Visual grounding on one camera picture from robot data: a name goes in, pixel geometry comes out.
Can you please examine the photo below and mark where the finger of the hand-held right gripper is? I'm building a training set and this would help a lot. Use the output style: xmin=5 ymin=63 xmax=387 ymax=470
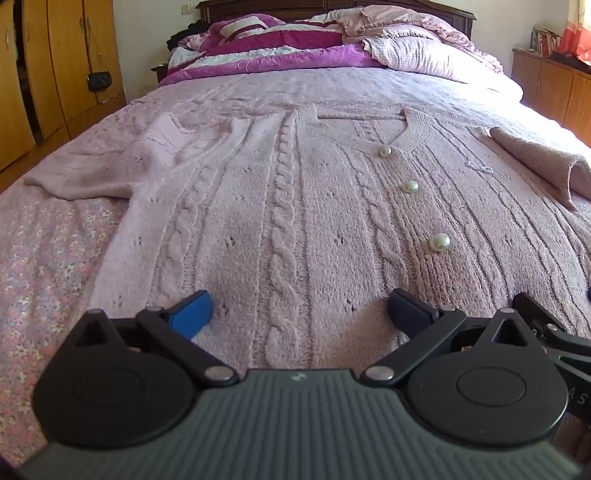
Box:
xmin=512 ymin=292 xmax=591 ymax=370

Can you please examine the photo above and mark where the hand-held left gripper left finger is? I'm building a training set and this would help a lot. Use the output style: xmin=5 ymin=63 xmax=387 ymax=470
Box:
xmin=74 ymin=291 xmax=238 ymax=387

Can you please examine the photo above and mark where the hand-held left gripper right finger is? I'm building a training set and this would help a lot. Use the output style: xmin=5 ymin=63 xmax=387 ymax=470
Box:
xmin=360 ymin=288 xmax=532 ymax=387

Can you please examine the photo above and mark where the pink cable-knit cardigan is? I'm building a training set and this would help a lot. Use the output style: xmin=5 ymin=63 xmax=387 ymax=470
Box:
xmin=23 ymin=102 xmax=591 ymax=370

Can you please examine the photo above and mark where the bed with pink floral bedspread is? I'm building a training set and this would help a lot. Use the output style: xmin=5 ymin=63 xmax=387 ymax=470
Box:
xmin=0 ymin=65 xmax=591 ymax=468

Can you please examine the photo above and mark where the wooden side cabinet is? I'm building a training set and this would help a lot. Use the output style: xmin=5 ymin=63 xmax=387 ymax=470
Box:
xmin=512 ymin=46 xmax=591 ymax=148

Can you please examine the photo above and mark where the pink checked pillow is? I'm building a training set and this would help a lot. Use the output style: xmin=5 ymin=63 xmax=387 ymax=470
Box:
xmin=307 ymin=4 xmax=504 ymax=84

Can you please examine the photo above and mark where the black object on cabinet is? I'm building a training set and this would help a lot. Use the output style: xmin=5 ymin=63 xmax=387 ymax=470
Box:
xmin=547 ymin=52 xmax=591 ymax=71

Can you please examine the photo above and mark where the magenta and white striped quilt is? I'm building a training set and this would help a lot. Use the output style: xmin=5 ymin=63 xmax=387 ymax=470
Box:
xmin=159 ymin=13 xmax=384 ymax=86

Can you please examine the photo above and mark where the wooden wardrobe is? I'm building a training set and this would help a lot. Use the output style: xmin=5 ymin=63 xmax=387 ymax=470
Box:
xmin=0 ymin=0 xmax=126 ymax=174

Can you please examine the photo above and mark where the dark cloth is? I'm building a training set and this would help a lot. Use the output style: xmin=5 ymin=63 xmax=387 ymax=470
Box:
xmin=167 ymin=19 xmax=214 ymax=49

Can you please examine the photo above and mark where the row of books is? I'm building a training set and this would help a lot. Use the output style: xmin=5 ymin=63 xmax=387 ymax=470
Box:
xmin=531 ymin=28 xmax=562 ymax=58

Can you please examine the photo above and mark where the orange curtain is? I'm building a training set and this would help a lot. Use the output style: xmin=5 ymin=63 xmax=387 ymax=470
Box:
xmin=560 ymin=0 xmax=591 ymax=60

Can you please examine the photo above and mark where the dark wooden headboard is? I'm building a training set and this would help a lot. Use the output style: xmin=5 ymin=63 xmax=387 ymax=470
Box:
xmin=195 ymin=0 xmax=476 ymax=40

